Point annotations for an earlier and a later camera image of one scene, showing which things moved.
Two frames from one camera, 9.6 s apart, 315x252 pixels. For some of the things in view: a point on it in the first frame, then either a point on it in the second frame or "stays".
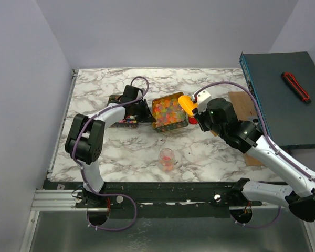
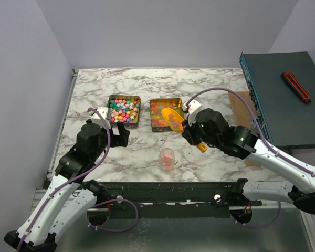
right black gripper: x=198 y=115 to x=190 y=133
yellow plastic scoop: x=187 y=104 to x=175 y=123
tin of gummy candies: x=169 y=113 stays
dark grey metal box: x=290 y=122 stays
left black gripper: x=147 y=116 to x=123 y=140
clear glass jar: x=167 y=163 stays
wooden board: x=245 y=112 stays
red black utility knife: x=290 y=79 stays
